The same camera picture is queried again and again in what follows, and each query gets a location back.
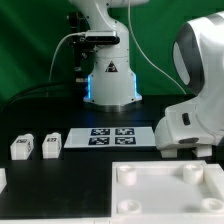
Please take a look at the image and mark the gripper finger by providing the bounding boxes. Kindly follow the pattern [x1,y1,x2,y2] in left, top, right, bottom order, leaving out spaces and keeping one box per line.
[193,145,212,157]
[161,149,177,158]

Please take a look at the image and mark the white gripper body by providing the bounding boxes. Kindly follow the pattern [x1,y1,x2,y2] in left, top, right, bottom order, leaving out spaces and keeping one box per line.
[155,98,224,150]

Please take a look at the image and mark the white square tabletop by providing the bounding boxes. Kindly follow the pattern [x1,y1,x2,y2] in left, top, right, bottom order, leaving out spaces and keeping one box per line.
[111,161,224,224]

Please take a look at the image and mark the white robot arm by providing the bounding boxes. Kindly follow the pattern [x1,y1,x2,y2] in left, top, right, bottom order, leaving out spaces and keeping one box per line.
[69,0,224,157]

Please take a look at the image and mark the white marker sheet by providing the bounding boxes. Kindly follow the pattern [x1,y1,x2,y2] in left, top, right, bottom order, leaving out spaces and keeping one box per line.
[64,127,155,148]

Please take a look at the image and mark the white part left edge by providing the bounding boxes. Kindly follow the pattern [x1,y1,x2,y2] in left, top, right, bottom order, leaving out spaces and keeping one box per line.
[0,168,7,194]

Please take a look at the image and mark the white cable from arm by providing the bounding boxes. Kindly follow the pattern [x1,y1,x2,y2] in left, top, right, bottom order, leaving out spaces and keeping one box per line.
[127,0,188,95]

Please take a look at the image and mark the black camera stand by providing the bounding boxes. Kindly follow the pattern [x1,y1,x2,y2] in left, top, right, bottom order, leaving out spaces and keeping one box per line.
[67,12,89,84]

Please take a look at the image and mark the black cable bundle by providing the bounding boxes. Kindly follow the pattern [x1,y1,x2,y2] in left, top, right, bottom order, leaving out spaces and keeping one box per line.
[0,81,88,111]

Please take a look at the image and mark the black camera on base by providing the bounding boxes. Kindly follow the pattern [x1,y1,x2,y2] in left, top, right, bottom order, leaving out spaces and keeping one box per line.
[85,30,120,45]

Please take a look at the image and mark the white camera cable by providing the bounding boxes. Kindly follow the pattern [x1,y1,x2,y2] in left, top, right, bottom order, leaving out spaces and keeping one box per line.
[48,31,87,83]

